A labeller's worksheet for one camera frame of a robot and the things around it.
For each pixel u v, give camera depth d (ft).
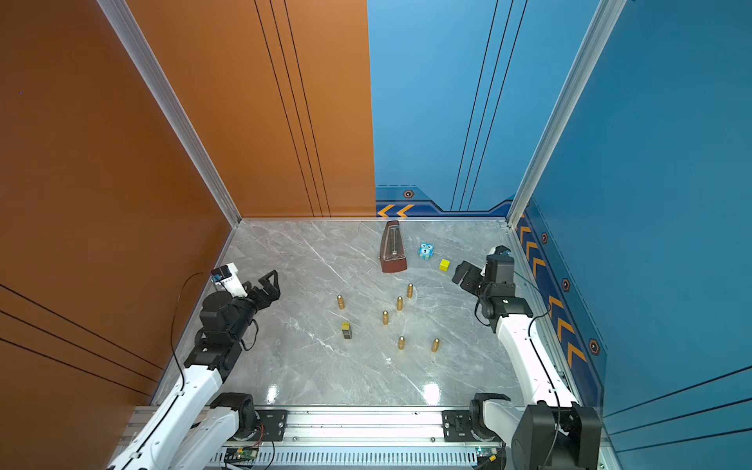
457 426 2.37
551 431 1.28
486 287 2.11
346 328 2.75
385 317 2.93
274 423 2.42
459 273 2.47
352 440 2.53
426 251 3.56
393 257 3.33
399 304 3.00
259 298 2.31
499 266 2.00
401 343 2.74
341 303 3.02
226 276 2.20
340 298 3.00
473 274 2.44
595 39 2.39
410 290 3.11
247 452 2.36
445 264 3.38
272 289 2.38
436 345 2.73
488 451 2.37
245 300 2.27
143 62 2.52
